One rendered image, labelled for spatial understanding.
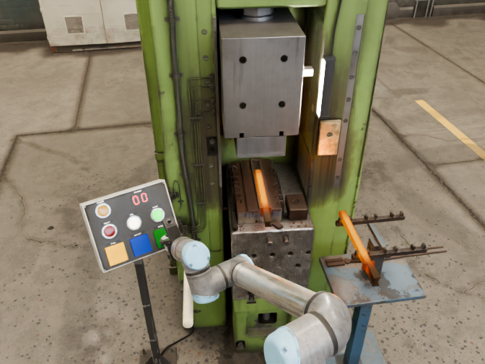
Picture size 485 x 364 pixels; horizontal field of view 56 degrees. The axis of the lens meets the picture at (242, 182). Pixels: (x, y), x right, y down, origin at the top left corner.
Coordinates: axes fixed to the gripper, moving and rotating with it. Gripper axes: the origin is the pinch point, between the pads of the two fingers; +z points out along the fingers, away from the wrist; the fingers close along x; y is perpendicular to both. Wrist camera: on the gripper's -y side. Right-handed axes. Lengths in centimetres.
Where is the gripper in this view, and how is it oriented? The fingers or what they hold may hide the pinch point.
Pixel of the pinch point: (165, 235)
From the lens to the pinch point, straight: 189.0
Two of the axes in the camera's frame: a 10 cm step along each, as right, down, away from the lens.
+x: 8.6, -2.9, 4.1
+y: 2.5, 9.6, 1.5
